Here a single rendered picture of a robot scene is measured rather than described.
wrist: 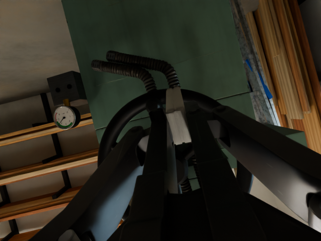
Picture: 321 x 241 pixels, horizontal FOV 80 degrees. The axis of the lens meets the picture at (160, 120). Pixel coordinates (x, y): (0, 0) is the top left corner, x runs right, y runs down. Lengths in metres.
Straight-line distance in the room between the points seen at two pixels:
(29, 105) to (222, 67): 3.29
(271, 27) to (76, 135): 2.80
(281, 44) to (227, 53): 1.42
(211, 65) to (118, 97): 0.27
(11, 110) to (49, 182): 1.27
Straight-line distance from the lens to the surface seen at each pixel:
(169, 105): 0.16
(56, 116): 0.58
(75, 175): 3.41
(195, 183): 0.47
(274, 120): 1.46
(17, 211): 3.40
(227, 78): 0.54
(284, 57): 1.95
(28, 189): 3.83
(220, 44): 0.56
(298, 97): 1.97
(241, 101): 0.55
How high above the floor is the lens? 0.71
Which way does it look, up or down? 2 degrees up
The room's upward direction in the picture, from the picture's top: 166 degrees clockwise
